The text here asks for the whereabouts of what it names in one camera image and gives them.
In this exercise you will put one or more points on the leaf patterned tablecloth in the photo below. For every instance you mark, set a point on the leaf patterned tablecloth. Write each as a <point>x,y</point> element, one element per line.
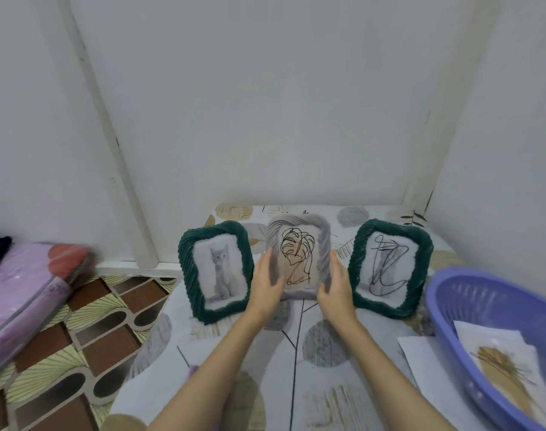
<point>300,377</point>

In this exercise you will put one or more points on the person's right hand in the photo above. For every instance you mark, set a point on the person's right hand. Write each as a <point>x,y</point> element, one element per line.
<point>338,300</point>

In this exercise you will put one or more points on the purple cloth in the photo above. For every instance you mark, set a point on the purple cloth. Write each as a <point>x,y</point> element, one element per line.
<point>193,371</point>

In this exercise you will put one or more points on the person's left hand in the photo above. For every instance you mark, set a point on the person's left hand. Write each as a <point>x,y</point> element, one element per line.
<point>266,291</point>

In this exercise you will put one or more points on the white paper black line drawing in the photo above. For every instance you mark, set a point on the white paper black line drawing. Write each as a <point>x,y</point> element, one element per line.
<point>425,363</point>

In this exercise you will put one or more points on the purple plastic basket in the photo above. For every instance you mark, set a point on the purple plastic basket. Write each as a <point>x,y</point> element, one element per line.
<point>515,300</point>

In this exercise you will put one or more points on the white paper brown plant drawing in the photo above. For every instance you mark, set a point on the white paper brown plant drawing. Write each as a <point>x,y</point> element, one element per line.
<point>501,363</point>

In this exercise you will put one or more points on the person's left forearm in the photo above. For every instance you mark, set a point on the person's left forearm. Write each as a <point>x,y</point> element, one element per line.
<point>205,377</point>

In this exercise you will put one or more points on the person's right forearm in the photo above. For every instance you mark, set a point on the person's right forearm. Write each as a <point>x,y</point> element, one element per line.
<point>389,381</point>

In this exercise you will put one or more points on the purple mattress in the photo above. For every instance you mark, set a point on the purple mattress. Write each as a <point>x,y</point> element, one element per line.
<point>17,300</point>

